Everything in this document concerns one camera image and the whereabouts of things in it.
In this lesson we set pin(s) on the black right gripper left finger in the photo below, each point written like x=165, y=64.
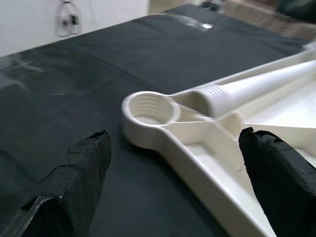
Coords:
x=69, y=185

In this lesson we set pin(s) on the mop with dark head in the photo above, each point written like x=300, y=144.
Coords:
x=209, y=5

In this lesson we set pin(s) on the white plastic table leg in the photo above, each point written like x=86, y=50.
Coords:
x=259, y=81

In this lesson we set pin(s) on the white plastic table top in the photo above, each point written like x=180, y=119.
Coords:
x=197, y=158

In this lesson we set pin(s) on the clear tape strip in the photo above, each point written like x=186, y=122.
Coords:
x=197, y=23

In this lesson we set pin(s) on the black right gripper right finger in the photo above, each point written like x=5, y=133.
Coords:
x=284, y=185

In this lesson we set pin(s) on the black table cloth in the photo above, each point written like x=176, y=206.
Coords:
x=123, y=74

